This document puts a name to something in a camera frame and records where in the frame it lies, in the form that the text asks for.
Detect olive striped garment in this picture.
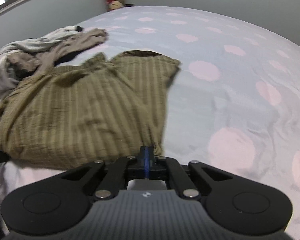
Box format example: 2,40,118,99
0,50,180,170

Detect white grey garment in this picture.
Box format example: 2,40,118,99
0,25,83,99

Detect taupe brown shirt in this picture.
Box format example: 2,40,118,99
7,28,108,79

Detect polka dot bed sheet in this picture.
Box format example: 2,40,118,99
0,7,300,239

